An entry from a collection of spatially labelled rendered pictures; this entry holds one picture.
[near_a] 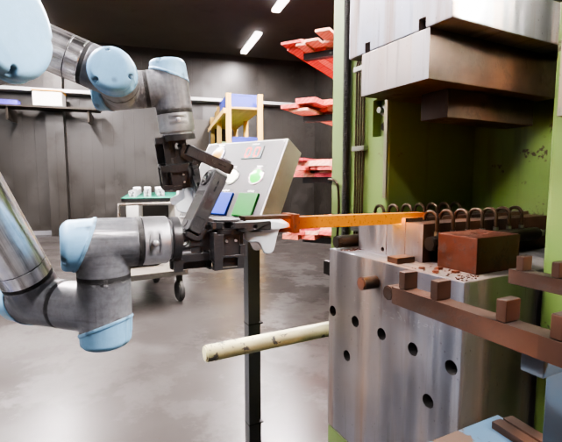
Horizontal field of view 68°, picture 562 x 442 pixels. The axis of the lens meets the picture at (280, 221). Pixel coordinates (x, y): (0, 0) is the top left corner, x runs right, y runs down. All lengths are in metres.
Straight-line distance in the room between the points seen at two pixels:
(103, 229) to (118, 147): 8.55
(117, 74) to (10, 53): 0.30
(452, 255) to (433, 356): 0.18
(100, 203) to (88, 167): 0.75
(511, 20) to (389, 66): 0.24
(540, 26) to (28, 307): 1.08
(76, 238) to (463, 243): 0.63
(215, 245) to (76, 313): 0.22
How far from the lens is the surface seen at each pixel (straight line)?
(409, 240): 0.89
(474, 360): 0.80
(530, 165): 1.29
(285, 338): 1.23
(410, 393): 0.88
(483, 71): 1.00
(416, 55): 0.91
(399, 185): 1.17
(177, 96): 0.91
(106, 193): 9.17
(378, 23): 1.02
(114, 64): 0.77
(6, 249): 0.69
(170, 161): 0.92
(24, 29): 0.51
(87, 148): 9.22
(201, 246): 0.69
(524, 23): 1.04
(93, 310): 0.65
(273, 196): 1.18
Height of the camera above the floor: 1.08
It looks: 6 degrees down
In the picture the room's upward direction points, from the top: straight up
